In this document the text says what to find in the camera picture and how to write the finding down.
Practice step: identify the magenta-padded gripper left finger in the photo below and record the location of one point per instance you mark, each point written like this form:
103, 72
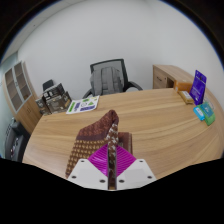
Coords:
86, 173

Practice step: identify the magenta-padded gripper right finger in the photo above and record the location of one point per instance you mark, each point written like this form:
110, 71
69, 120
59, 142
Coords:
136, 173

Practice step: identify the brown patterned towel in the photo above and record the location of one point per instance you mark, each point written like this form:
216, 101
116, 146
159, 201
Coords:
96, 133

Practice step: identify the white printed sheet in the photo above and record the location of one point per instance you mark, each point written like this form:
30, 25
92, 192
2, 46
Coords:
83, 104

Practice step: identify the large dark cardboard box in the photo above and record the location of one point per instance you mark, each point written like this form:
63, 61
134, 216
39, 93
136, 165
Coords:
60, 103

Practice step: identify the black sofa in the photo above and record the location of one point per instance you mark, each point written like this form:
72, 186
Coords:
15, 141

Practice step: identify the brown cardboard box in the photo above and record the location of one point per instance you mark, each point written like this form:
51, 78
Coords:
41, 106

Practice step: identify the wooden shelf cabinet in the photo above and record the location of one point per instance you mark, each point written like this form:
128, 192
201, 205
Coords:
28, 113

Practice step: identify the small blue box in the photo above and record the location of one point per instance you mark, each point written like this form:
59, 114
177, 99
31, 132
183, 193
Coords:
199, 113

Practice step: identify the black cardboard box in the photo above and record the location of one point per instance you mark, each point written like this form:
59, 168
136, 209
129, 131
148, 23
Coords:
53, 91

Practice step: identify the small yellow box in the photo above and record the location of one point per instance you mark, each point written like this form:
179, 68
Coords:
186, 97

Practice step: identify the small green box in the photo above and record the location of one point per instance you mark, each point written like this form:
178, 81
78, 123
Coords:
208, 113

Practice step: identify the grey backpack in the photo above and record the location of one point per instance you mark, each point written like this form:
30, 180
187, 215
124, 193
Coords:
106, 81

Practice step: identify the black visitor chair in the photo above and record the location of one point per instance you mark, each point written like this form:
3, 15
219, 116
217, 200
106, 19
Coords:
47, 84

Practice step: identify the wooden side desk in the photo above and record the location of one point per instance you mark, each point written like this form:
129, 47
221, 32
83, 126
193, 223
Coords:
165, 75

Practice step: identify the black mesh office chair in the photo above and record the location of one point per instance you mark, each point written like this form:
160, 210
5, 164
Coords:
120, 68

